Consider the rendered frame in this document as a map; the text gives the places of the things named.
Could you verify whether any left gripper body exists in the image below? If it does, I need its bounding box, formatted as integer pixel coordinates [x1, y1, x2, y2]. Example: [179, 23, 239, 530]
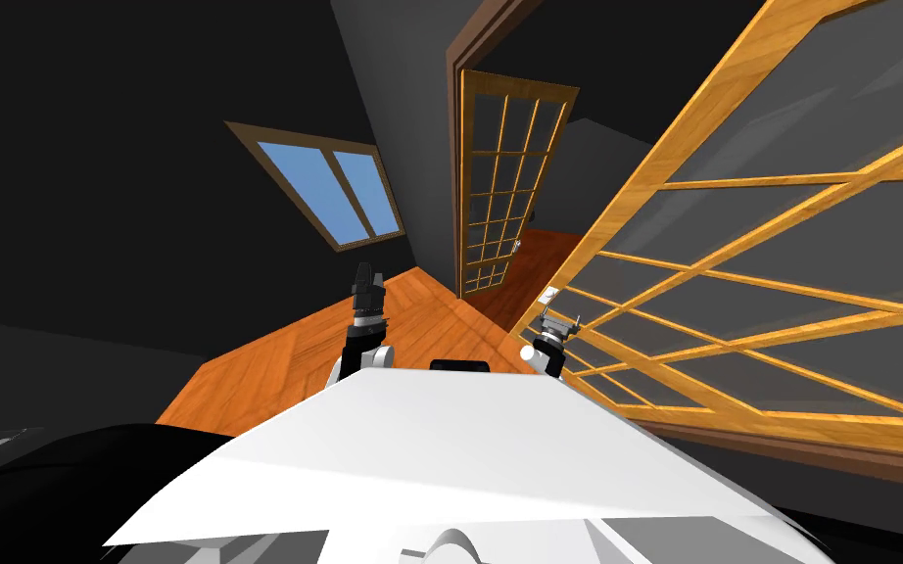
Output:
[350, 285, 389, 322]

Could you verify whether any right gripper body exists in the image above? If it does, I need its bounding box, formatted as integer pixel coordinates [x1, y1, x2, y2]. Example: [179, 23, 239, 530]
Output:
[541, 314, 580, 343]

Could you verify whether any brown framed window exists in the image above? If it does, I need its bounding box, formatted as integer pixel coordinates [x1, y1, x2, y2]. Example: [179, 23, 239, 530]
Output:
[223, 120, 408, 255]

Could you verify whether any small wooden glass door leaf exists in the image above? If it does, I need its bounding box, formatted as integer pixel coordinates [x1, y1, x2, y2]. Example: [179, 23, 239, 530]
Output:
[458, 68, 582, 300]

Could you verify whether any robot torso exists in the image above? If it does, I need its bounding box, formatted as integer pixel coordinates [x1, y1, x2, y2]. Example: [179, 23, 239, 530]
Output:
[102, 358, 836, 564]

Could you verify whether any large wooden glass door leaf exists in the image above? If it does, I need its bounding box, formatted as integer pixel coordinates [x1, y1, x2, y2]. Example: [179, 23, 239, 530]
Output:
[509, 0, 903, 463]

